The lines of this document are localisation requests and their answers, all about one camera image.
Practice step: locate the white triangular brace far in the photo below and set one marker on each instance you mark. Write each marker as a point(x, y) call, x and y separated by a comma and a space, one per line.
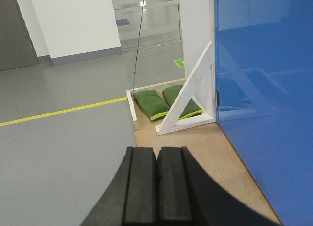
point(172, 123)

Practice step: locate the white wooden base frame far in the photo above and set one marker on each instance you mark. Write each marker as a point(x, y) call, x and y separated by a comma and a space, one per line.
point(158, 87)

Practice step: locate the green sandbag right of pair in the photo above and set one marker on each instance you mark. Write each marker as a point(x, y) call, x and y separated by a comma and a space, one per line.
point(191, 109)

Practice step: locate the green sandbag of pair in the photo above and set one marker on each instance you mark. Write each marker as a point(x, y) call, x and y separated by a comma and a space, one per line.
point(152, 104)
point(191, 109)

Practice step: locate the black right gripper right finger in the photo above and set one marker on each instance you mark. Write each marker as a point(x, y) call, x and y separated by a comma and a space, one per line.
point(188, 196)

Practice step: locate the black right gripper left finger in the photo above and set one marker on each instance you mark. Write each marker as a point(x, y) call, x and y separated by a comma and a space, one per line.
point(130, 199)

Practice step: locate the blue door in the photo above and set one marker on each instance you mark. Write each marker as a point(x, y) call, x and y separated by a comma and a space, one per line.
point(264, 67)

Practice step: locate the brown plywood door base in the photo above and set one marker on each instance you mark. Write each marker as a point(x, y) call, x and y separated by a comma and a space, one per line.
point(213, 151)

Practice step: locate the silver door hinge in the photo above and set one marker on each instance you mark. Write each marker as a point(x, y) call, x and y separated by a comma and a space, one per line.
point(216, 98)

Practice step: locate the white door frame post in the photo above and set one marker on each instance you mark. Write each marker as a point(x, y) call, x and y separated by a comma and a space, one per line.
point(197, 27)

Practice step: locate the green sandbag left of pair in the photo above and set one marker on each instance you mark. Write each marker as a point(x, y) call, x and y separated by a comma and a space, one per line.
point(152, 104)

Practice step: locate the grey brown door background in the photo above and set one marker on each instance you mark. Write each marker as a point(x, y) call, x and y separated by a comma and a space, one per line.
point(16, 48)

